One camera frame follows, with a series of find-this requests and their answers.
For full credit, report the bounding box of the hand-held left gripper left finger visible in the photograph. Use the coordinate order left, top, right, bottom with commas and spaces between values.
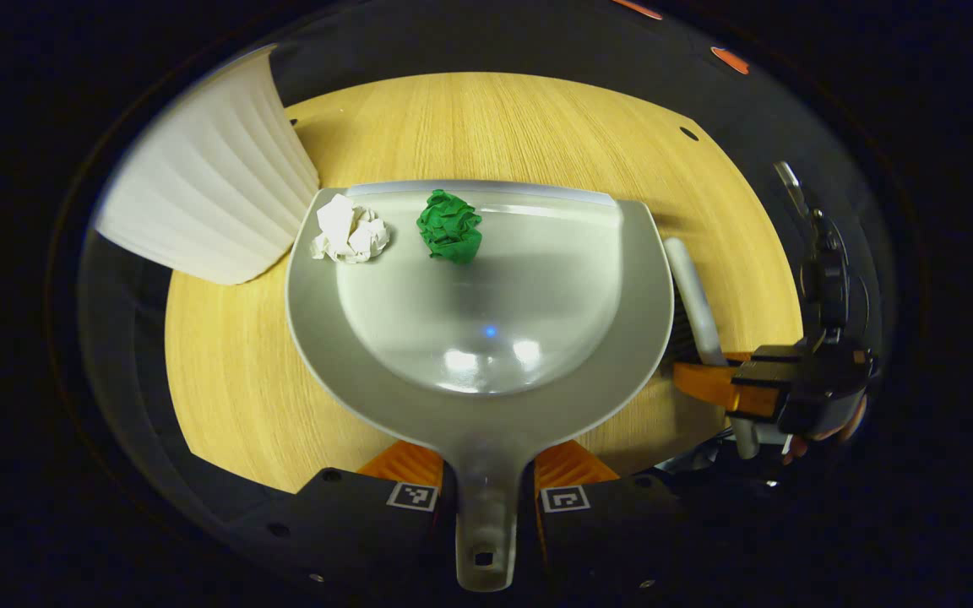
229, 439, 447, 585

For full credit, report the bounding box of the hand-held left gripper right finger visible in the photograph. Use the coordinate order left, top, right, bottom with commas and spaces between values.
534, 439, 709, 594

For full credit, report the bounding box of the small white broom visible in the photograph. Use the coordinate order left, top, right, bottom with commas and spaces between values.
664, 237, 763, 461

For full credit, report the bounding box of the grey plastic dustpan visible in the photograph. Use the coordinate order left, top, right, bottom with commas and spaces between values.
285, 180, 676, 593

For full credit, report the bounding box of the white paper ball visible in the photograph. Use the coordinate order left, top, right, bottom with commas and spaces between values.
311, 193, 391, 264

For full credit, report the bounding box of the green paper ball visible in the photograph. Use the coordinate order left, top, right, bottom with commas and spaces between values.
416, 189, 484, 266

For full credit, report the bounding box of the white ribbed garbage bin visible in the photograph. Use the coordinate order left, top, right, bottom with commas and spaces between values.
92, 44, 321, 286

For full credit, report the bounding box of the wooden desktop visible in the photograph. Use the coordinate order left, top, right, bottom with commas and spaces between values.
164, 72, 804, 495

